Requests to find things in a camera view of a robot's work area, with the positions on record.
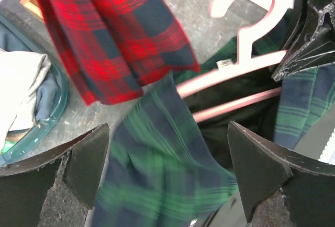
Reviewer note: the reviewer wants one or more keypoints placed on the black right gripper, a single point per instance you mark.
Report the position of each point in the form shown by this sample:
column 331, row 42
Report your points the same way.
column 309, row 41

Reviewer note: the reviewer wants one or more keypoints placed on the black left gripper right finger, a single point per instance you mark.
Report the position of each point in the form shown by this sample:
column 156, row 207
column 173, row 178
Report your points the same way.
column 279, row 187

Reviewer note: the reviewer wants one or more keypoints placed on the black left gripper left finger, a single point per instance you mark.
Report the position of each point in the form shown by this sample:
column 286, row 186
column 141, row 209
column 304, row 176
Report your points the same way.
column 57, row 187

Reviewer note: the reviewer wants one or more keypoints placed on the green plaid garment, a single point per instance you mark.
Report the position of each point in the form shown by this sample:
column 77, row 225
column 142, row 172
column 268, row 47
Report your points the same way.
column 164, row 169

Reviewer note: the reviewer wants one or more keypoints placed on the thick pink plastic hanger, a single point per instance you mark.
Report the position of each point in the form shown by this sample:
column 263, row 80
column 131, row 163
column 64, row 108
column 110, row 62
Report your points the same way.
column 246, row 36

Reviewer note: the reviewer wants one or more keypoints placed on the red navy plaid skirt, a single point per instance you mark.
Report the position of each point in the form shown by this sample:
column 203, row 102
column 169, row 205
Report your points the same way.
column 111, row 61

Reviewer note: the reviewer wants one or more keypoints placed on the beige mesh garment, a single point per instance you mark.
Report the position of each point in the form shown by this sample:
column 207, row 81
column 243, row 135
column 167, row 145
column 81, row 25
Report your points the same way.
column 16, row 135

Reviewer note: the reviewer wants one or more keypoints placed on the blue-grey garment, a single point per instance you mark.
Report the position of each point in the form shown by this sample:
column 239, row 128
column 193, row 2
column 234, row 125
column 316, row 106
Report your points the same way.
column 47, row 90

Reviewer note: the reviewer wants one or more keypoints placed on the grey t-shirt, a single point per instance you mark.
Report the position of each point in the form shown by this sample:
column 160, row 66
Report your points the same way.
column 22, row 73

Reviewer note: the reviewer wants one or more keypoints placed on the teal plastic basin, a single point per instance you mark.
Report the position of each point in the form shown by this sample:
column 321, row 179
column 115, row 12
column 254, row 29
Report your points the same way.
column 13, row 151

